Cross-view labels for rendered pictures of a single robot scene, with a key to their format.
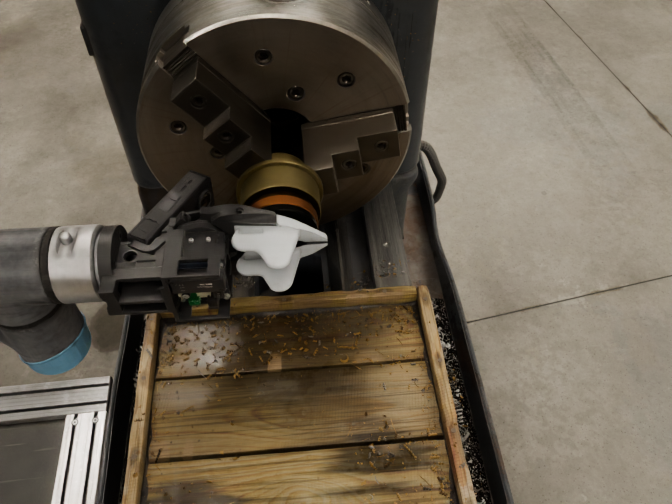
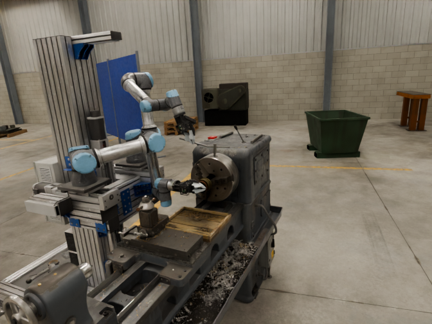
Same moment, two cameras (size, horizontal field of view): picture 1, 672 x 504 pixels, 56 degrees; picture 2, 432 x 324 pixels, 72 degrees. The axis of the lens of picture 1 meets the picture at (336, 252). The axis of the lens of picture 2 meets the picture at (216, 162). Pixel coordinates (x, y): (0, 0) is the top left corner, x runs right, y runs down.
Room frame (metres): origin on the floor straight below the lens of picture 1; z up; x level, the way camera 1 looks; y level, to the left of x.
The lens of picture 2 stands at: (-1.02, -0.95, 1.74)
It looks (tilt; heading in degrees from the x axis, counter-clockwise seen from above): 16 degrees down; 32
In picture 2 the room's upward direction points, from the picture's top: 3 degrees counter-clockwise
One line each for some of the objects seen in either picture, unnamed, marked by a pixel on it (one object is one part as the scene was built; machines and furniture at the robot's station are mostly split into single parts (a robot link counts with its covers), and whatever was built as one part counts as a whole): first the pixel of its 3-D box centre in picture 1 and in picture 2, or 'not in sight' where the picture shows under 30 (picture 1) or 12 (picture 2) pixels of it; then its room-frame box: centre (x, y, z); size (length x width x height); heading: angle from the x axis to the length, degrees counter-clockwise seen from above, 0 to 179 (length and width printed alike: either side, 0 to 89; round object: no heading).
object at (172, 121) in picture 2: not in sight; (182, 125); (6.99, 5.24, 0.22); 1.25 x 0.86 x 0.44; 18
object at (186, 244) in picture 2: not in sight; (159, 239); (-0.01, 0.04, 0.95); 0.43 x 0.17 x 0.05; 95
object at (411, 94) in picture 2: not in sight; (410, 109); (9.54, -1.32, 0.50); 1.61 x 0.44 x 1.00; 15
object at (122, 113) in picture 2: not in sight; (114, 104); (4.60, 5.64, 1.18); 4.12 x 0.80 x 2.35; 66
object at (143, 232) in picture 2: not in sight; (152, 226); (0.01, 0.10, 0.99); 0.20 x 0.10 x 0.05; 5
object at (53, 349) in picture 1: (33, 318); (164, 197); (0.38, 0.33, 0.98); 0.11 x 0.08 x 0.11; 62
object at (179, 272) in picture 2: not in sight; (157, 253); (-0.06, 0.02, 0.90); 0.47 x 0.30 x 0.06; 95
